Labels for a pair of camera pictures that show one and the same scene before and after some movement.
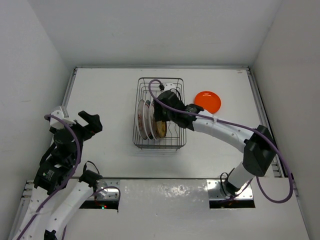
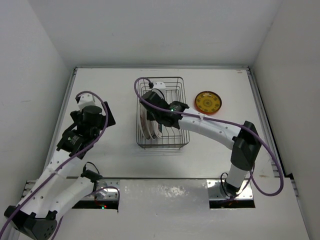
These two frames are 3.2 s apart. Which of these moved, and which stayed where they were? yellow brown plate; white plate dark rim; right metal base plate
Moved: yellow brown plate; white plate dark rim
Stayed: right metal base plate
